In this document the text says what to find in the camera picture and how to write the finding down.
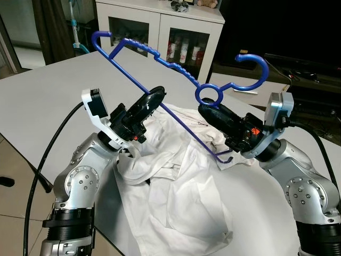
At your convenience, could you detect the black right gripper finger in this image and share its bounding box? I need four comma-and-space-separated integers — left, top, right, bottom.
199, 105, 245, 131
200, 112, 238, 140

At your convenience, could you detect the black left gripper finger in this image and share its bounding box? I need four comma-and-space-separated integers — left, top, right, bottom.
137, 89, 167, 121
132, 85, 166, 116

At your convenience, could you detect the blue plastic hanger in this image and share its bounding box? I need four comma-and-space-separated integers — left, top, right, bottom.
92, 30, 270, 164

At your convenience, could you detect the white shirt with brown patches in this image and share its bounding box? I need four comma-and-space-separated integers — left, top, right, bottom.
115, 101, 235, 255

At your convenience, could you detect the white red label bottle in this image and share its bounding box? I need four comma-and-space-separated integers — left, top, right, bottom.
167, 38, 177, 62
192, 44, 202, 63
180, 40, 190, 63

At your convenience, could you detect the white glass door cabinet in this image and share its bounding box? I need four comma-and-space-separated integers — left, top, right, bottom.
96, 0, 226, 84

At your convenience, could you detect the dark tv stand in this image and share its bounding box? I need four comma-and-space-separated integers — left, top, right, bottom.
264, 53, 341, 147

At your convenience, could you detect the black speaker orange label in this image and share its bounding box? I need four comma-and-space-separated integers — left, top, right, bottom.
214, 0, 264, 67

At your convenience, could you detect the brown teddy bear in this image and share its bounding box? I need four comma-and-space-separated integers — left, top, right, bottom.
196, 0, 219, 9

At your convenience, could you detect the black television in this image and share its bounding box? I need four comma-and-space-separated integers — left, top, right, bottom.
256, 0, 341, 81

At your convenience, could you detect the dark brown curtain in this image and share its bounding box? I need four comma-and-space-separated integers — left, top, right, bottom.
40, 0, 75, 65

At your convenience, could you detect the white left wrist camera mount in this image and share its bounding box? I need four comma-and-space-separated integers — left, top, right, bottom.
82, 88, 135, 151

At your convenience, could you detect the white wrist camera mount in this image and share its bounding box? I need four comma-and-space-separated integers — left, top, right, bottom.
241, 92, 295, 159
82, 88, 135, 151

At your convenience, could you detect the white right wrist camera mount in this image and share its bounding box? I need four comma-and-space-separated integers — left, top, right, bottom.
241, 92, 295, 159

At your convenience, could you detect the white drawer with handle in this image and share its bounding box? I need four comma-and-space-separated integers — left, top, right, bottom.
210, 65, 293, 106

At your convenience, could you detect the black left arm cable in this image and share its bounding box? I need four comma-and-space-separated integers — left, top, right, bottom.
22, 101, 87, 256

